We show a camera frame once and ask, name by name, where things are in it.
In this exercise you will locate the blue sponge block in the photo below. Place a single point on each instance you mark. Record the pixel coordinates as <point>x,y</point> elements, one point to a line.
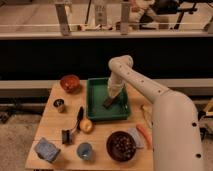
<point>46,150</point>

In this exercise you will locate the green plastic tray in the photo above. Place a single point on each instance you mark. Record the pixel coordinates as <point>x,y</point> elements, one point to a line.
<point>96,95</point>

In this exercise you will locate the orange carrot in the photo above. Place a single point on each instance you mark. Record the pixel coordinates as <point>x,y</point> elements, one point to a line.
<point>145,134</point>

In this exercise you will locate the dark brown eraser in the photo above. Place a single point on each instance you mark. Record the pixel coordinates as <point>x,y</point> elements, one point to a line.
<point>108,102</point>

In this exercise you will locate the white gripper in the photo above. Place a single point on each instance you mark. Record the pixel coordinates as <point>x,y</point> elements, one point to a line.
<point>114,89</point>

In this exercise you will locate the dark brown bowl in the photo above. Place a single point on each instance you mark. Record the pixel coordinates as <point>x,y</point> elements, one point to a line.
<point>121,146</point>

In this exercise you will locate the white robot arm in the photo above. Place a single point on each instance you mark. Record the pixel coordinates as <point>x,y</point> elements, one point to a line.
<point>176,136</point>

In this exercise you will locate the wooden post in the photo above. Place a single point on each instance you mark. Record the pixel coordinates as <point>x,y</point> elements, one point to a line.
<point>124,23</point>
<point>62,17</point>

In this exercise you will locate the person in background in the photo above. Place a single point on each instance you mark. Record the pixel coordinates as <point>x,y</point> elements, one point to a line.
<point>155,9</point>

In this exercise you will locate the wooden post left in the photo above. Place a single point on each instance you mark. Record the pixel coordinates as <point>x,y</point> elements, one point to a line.
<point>62,17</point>

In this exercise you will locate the wooden post right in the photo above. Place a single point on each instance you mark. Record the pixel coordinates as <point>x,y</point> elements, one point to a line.
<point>124,23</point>

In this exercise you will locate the blue plastic cup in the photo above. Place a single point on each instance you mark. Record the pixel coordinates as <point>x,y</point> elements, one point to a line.
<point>85,151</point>

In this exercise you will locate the orange-red bowl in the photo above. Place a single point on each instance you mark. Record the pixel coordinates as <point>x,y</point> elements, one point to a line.
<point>70,83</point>

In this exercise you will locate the small metal cup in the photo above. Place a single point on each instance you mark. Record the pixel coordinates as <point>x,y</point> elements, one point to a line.
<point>59,104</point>

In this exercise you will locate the black handled brush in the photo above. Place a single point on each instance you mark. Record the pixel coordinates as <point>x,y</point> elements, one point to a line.
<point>67,135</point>

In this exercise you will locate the grey cloth piece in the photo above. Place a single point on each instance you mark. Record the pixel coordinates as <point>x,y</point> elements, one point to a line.
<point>134,133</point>

